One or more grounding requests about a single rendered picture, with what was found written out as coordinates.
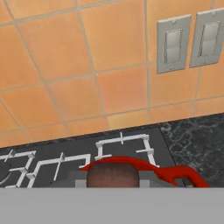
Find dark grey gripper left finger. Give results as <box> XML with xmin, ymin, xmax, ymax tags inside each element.
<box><xmin>51</xmin><ymin>170</ymin><xmax>88</xmax><ymax>188</ymax></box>

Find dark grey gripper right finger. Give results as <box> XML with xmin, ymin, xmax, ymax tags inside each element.
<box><xmin>137</xmin><ymin>170</ymin><xmax>178</xmax><ymax>188</ymax></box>

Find brown sweet potato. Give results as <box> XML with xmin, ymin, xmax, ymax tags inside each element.
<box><xmin>86</xmin><ymin>161</ymin><xmax>140</xmax><ymax>188</ymax></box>

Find black hob with white grates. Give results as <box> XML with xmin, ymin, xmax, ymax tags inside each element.
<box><xmin>0</xmin><ymin>125</ymin><xmax>187</xmax><ymax>188</ymax></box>

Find red pot with handle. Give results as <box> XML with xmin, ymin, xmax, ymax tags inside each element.
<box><xmin>79</xmin><ymin>156</ymin><xmax>210</xmax><ymax>188</ymax></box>

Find grey wall light switch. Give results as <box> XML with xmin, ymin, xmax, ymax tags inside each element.
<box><xmin>189</xmin><ymin>7</ymin><xmax>224</xmax><ymax>69</ymax></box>
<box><xmin>156</xmin><ymin>13</ymin><xmax>193</xmax><ymax>74</ymax></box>

